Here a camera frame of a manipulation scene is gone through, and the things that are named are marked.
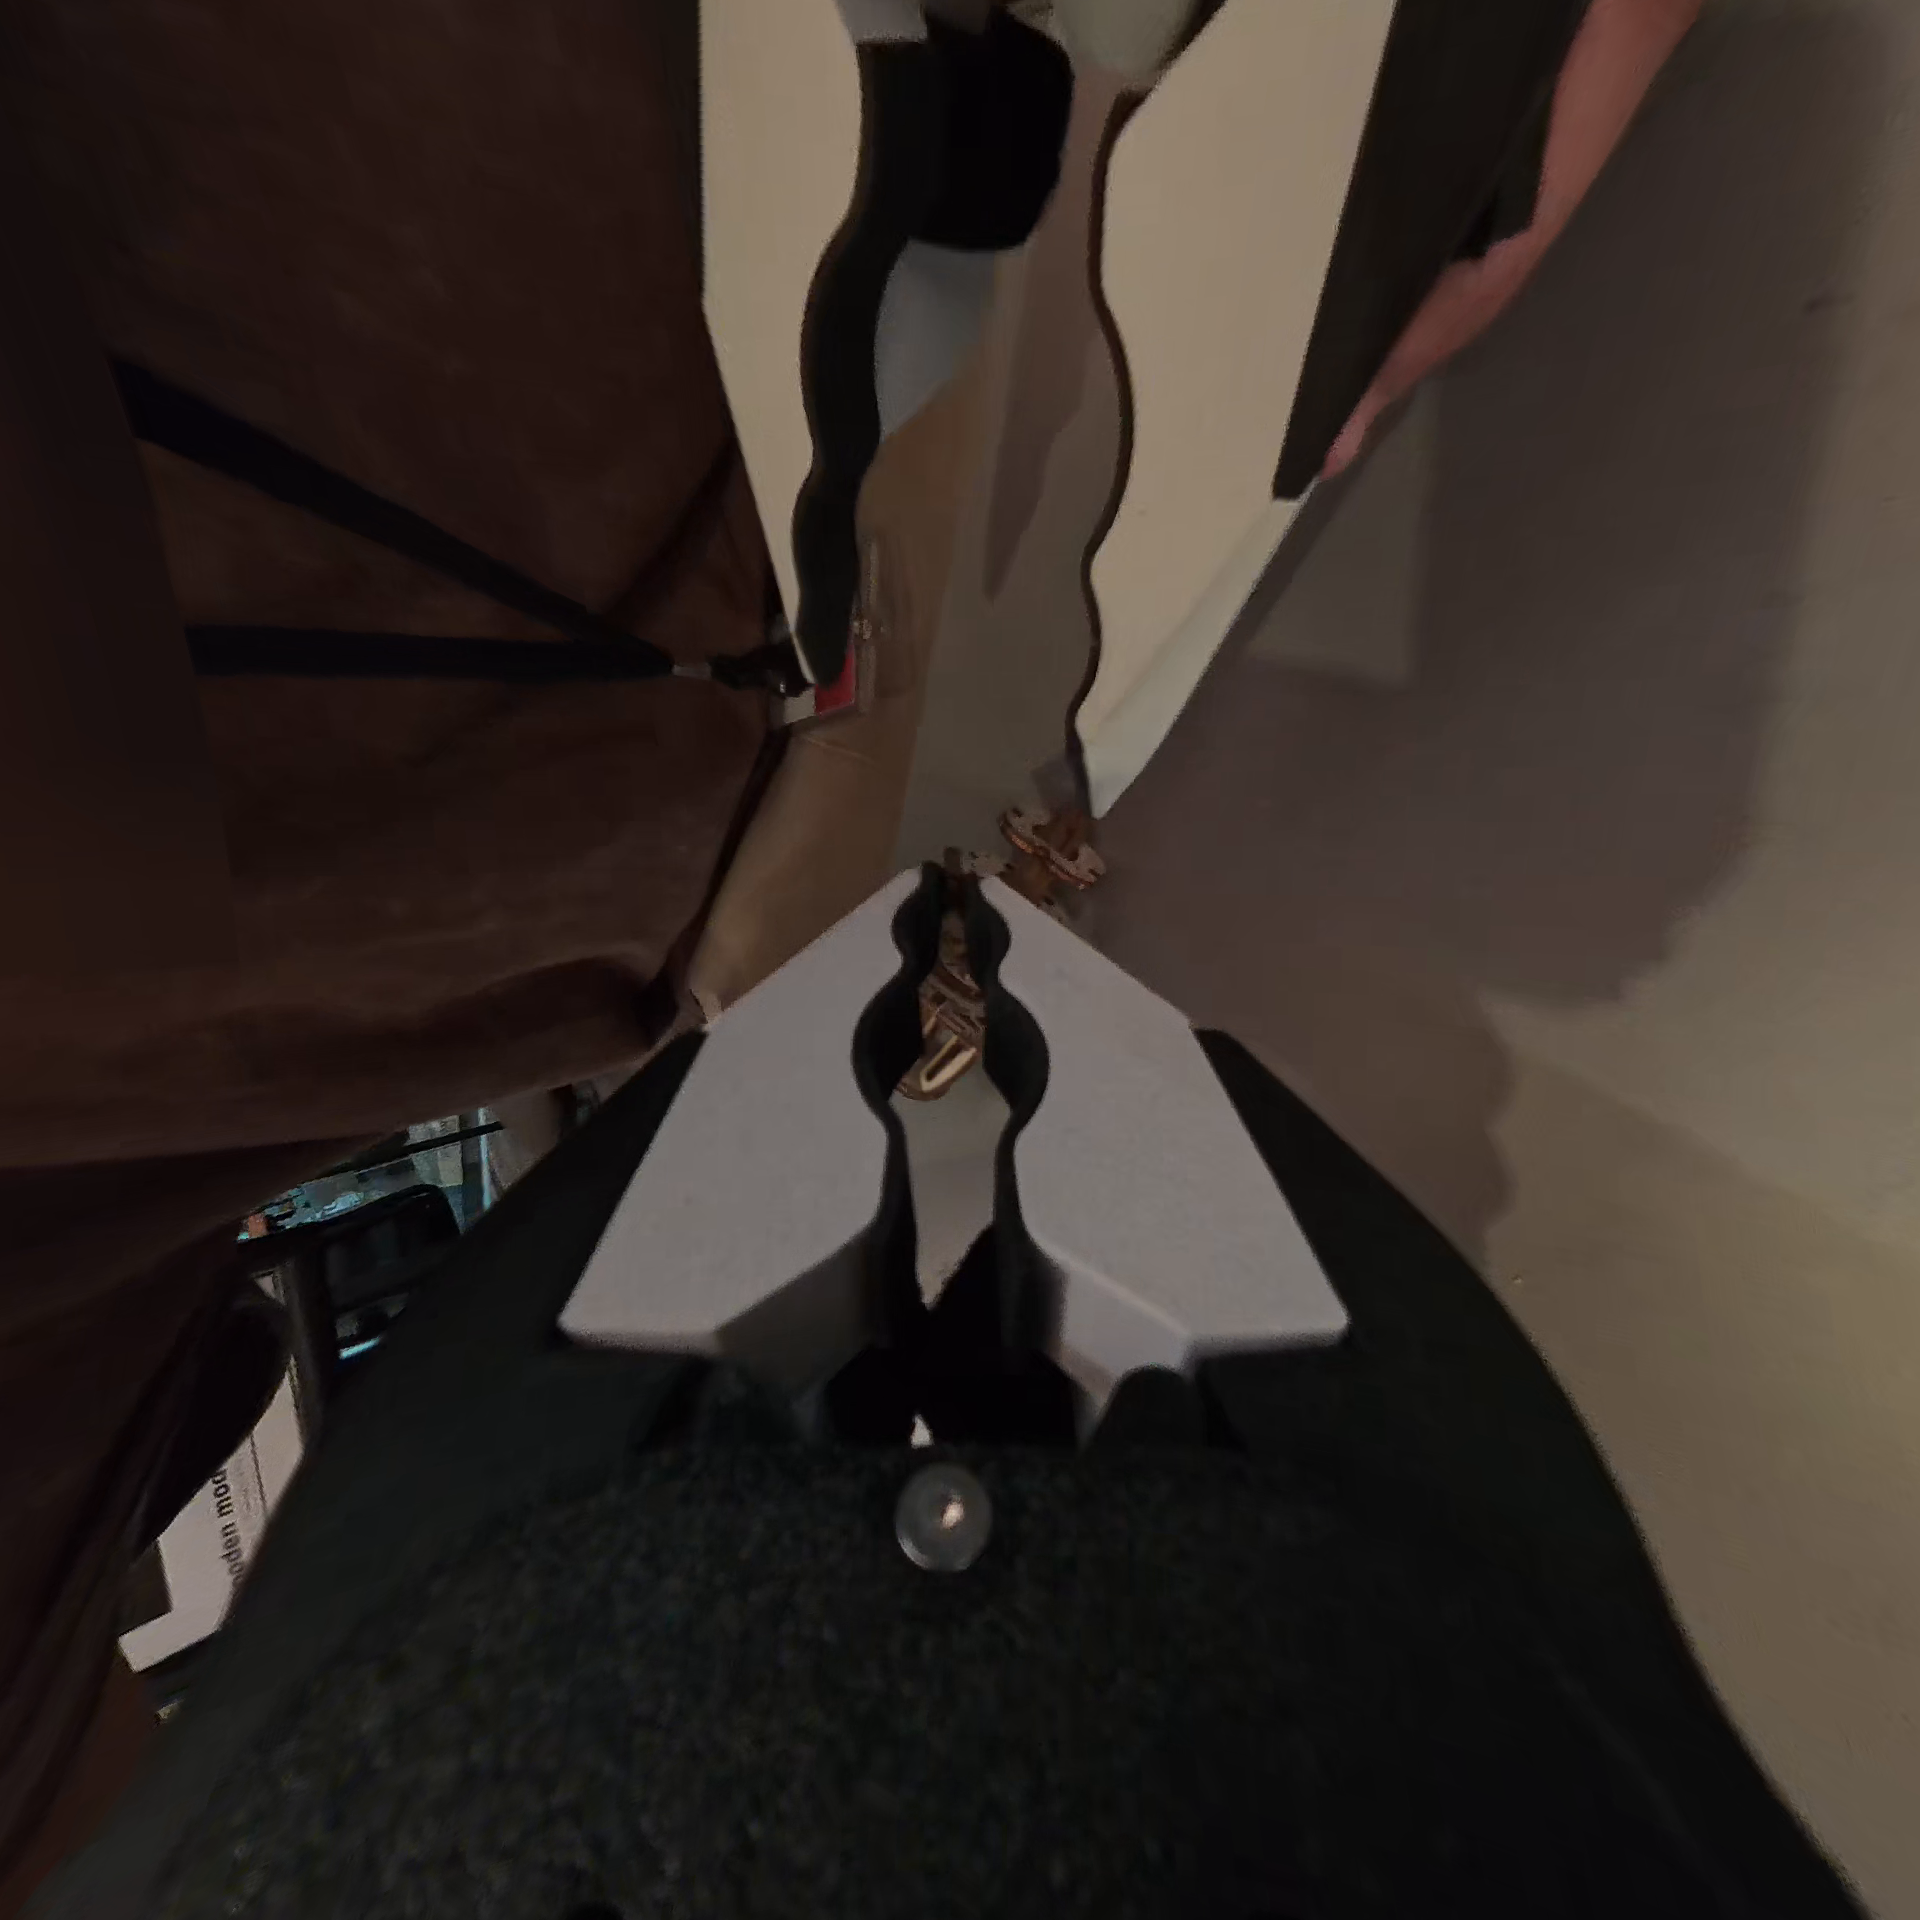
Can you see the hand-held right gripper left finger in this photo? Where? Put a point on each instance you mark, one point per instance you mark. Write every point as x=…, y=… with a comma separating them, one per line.
x=720, y=1200

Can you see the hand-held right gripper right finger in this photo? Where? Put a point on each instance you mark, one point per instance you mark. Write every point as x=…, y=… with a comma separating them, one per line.
x=1155, y=1200

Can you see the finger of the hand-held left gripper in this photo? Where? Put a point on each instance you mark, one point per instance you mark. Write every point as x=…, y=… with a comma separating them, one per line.
x=764, y=299
x=1214, y=330

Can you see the wooden slotted model assembly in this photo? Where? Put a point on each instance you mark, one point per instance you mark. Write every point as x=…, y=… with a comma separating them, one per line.
x=944, y=1036

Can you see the wooden gear model part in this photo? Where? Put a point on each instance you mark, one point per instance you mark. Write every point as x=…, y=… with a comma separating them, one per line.
x=1050, y=858

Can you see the person's left hand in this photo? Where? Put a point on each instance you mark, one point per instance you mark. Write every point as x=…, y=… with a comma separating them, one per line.
x=1613, y=106

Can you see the black chair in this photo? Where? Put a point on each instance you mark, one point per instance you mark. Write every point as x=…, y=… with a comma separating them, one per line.
x=376, y=1243

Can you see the person's brown clothing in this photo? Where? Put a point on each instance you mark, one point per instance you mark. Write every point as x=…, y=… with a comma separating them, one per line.
x=376, y=224

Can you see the white printed cardboard box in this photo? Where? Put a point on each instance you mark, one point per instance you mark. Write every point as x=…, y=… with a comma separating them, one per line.
x=211, y=1545

